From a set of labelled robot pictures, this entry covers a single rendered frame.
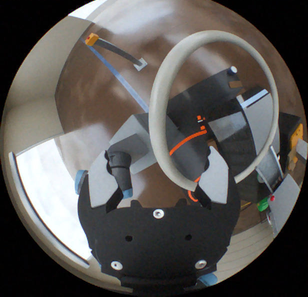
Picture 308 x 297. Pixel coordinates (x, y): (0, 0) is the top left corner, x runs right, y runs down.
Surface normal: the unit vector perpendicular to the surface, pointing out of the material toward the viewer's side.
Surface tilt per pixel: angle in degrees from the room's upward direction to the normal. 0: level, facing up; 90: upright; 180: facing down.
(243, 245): 90
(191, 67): 0
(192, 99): 0
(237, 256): 90
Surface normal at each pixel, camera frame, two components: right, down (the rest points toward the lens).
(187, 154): -0.36, 0.32
